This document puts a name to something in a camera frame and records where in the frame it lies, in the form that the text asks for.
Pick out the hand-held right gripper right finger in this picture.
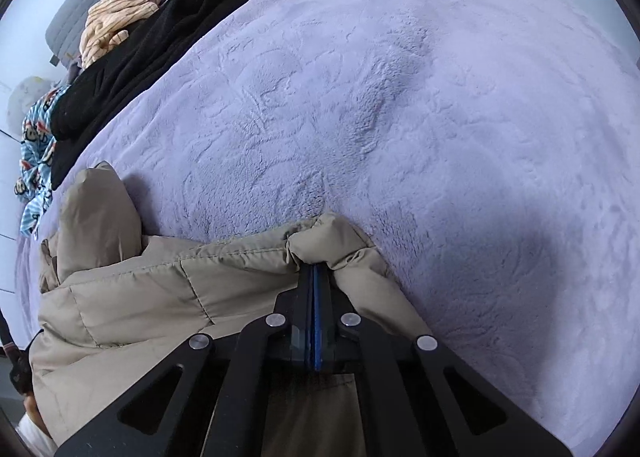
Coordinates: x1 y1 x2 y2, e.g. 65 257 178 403
315 264 574 457

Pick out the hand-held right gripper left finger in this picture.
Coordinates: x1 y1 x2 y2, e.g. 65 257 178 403
54 264 317 457

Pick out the beige puffer jacket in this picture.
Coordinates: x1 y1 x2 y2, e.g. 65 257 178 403
29 161 437 457

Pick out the person's left forearm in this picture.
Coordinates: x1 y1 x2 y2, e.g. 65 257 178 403
14 394 60 457

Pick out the white wardrobe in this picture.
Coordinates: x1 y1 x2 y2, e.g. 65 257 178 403
0 82 26 318

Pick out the blue monkey print garment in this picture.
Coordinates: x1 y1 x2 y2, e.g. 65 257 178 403
19 83 72 239

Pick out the white round plush toy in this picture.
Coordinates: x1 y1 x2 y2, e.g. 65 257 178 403
6 76 53 130

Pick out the black fleece garment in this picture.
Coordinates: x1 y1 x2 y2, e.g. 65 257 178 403
49 0 257 191

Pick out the cream striped garment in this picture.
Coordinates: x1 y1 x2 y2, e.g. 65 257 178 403
79 0 185 70

